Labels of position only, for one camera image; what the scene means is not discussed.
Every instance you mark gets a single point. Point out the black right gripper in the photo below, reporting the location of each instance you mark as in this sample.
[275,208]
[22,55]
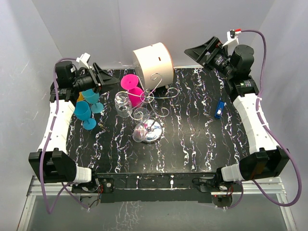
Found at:
[213,46]

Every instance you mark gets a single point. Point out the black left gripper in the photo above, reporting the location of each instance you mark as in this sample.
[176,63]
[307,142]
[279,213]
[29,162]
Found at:
[103,81]

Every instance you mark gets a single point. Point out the blue wine glass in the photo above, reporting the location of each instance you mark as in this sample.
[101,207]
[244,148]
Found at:
[83,112]
[93,98]

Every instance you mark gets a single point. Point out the yellow wine glass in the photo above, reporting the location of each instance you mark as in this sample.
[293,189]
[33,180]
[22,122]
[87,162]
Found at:
[80,97]

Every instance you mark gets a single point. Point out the clear ribbed tumbler glass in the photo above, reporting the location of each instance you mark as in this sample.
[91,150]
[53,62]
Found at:
[123,104]

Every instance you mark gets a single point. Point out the pink wine glass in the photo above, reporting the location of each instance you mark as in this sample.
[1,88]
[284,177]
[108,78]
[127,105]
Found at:
[130,83]

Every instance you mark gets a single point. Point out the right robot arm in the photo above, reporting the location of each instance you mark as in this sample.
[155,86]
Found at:
[266,157]

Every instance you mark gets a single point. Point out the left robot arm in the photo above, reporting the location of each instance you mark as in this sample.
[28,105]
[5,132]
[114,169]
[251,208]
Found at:
[50,162]

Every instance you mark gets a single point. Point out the chrome wine glass rack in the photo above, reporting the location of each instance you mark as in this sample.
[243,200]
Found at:
[154,129]

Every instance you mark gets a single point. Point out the clear fluted champagne glass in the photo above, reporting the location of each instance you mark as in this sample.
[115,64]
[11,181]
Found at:
[141,115]

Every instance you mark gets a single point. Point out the white round box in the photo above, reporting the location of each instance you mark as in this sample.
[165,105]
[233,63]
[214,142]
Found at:
[153,65]

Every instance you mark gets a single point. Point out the small blue object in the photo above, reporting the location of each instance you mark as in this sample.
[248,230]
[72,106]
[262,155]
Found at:
[219,109]

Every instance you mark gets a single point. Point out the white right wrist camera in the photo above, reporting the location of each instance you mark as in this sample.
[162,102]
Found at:
[232,38]

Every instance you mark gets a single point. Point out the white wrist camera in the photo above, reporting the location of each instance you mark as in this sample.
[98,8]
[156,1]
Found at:
[232,38]
[83,59]

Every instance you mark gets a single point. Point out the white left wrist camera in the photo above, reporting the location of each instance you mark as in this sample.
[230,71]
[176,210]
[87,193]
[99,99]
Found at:
[83,59]

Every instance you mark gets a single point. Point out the aluminium table frame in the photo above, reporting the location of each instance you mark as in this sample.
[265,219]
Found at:
[193,146]

